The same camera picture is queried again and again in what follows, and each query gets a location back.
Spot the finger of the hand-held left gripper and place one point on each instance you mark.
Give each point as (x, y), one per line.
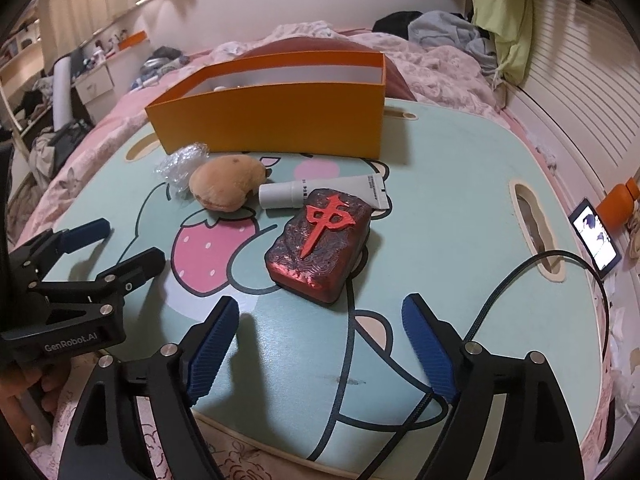
(142, 262)
(92, 230)

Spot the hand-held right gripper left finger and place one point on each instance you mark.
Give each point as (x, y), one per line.
(215, 347)

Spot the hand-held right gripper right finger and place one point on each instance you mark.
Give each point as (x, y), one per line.
(430, 352)

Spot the clear bubble wrap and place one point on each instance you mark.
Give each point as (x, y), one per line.
(180, 167)

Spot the brown plush toy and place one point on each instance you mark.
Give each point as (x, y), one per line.
(225, 182)

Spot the dark packet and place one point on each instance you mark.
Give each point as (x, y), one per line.
(320, 250)

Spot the white cream tube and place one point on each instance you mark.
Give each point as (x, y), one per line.
(285, 195)

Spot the orange cardboard box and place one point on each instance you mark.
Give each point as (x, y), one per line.
(275, 115)

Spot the person's left hand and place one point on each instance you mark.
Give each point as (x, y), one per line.
(22, 395)

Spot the dark clothes pile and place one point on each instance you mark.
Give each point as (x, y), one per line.
(55, 150)

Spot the white roll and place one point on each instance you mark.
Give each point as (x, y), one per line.
(62, 90)

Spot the white nightstand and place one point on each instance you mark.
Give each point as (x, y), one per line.
(95, 85)

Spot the patterned cloth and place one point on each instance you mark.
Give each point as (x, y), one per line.
(160, 57)

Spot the small orange box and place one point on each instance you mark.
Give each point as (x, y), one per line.
(134, 39)

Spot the smartphone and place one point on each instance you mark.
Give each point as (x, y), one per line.
(595, 240)

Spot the beige cloth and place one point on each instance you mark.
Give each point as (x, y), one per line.
(634, 240)

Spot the orange bottle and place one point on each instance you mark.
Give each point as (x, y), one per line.
(617, 202)

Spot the pink floral duvet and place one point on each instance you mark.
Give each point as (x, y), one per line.
(440, 70)

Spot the grey garment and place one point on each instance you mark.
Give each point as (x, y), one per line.
(440, 30)

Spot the white slatted panel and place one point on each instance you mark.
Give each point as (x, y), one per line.
(575, 60)

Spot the black garment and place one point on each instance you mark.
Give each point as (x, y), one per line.
(395, 25)

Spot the yellow-green garment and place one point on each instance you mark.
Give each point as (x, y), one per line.
(500, 15)

